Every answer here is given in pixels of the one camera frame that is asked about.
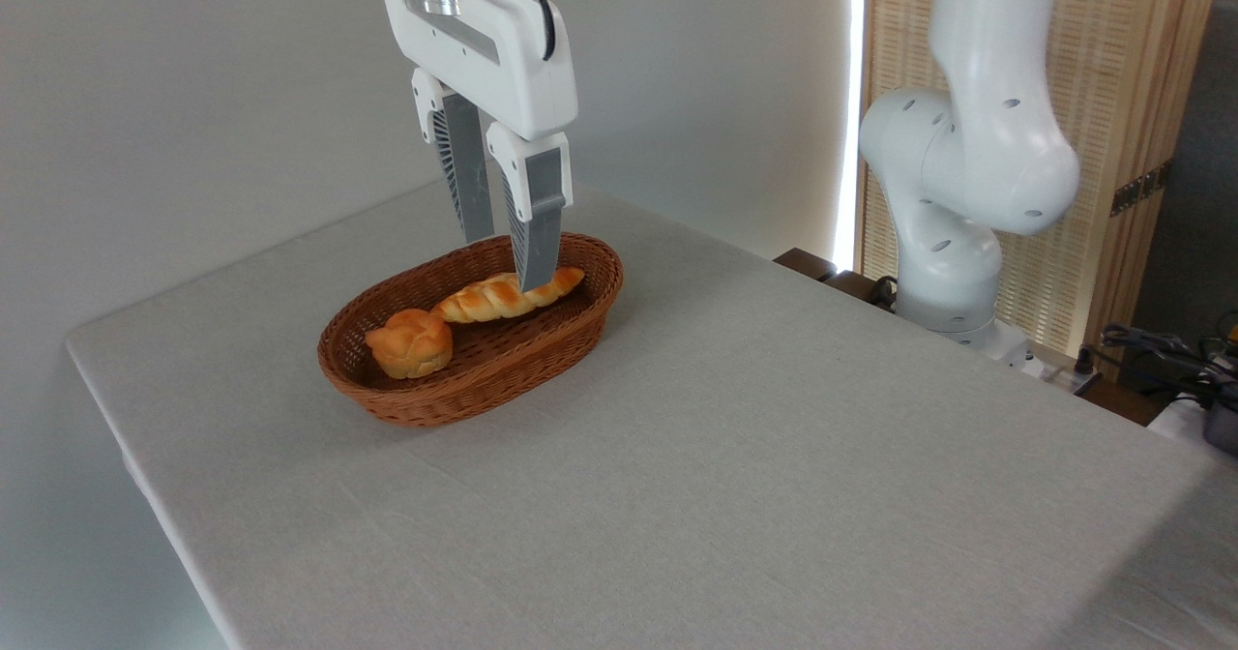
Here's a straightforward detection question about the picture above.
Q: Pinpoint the black cable bundle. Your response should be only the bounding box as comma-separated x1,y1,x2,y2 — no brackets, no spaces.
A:
1101,323,1238,411

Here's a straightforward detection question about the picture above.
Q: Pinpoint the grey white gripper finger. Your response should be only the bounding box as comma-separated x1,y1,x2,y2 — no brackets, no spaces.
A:
411,68,496,245
486,123,574,293

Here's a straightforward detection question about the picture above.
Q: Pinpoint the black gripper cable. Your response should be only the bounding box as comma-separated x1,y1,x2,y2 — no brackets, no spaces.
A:
481,0,558,62

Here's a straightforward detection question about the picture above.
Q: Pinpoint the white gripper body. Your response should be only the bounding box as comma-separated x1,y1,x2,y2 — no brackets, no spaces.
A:
377,0,579,142

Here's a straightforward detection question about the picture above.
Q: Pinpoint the grey tablecloth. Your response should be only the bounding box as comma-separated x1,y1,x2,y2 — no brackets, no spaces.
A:
66,178,1238,650

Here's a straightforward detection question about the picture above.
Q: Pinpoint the long braided bread loaf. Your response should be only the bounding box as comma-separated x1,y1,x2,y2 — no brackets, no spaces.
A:
430,266,587,325

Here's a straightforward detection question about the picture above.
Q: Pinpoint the wooden bamboo folding screen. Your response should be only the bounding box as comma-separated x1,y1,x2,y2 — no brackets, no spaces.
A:
856,0,1224,357

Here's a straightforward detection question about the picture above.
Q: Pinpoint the dark brown wooden board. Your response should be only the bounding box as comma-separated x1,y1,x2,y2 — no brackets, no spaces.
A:
774,248,900,314

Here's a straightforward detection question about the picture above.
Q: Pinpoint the brown wicker oval basket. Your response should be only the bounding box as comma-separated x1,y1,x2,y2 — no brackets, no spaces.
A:
317,231,625,428

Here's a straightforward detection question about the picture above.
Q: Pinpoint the round golden bread bun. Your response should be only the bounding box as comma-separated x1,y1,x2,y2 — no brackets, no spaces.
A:
365,308,455,380

